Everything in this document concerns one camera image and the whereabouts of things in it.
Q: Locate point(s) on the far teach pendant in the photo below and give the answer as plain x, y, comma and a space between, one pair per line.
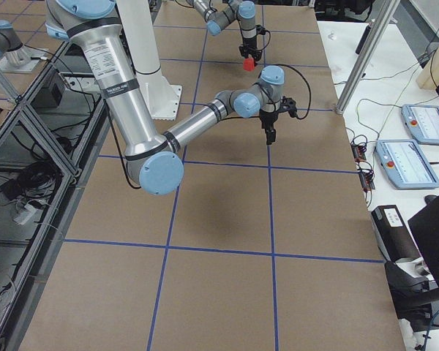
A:
422, 122

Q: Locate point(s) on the small electronics board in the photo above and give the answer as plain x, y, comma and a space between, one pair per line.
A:
365, 170

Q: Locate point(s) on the red block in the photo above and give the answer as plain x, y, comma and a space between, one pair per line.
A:
249, 64

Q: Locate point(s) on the near teach pendant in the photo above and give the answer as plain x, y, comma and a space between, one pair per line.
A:
405, 164

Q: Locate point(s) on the black monitor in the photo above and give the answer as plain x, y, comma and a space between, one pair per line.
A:
424, 227

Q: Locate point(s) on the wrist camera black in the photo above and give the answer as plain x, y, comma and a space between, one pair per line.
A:
260, 30
288, 105

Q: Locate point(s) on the brown paper table mat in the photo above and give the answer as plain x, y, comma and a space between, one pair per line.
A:
261, 248

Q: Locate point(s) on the aluminium frame post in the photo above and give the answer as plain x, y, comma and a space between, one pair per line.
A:
374, 37

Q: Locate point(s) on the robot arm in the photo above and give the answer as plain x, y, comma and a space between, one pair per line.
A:
118, 42
244, 13

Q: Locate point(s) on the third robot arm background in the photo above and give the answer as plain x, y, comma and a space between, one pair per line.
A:
15, 57

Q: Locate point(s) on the teach pendant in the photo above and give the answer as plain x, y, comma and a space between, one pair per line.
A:
422, 122
405, 164

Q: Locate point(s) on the black box with label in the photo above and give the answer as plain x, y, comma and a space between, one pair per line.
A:
392, 235

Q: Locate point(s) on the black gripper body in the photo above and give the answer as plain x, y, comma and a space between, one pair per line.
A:
249, 42
268, 119

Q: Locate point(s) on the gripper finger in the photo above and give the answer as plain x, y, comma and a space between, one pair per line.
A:
242, 50
273, 136
268, 137
257, 55

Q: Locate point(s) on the white pedestal column base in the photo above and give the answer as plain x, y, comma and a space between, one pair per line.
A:
162, 98

